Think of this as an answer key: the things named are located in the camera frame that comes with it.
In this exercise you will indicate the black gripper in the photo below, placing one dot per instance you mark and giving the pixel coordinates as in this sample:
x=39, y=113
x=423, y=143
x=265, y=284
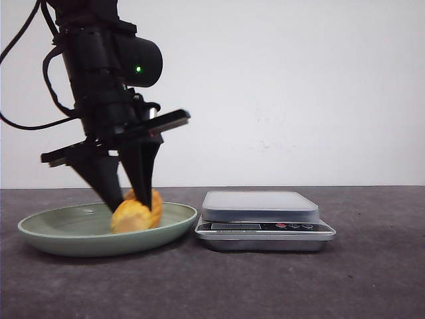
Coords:
x=137, y=140

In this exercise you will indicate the yellow corn cob piece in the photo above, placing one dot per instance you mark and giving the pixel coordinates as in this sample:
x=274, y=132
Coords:
x=133, y=215

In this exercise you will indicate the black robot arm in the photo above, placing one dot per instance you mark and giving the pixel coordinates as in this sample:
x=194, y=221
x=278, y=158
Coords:
x=106, y=61

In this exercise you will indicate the light green plate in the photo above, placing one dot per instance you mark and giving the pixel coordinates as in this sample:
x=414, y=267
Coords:
x=84, y=231

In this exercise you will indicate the silver digital kitchen scale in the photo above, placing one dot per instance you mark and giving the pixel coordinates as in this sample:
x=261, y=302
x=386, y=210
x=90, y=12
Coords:
x=261, y=221

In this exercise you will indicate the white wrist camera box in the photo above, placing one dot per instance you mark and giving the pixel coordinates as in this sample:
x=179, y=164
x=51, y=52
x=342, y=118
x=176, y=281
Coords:
x=153, y=112

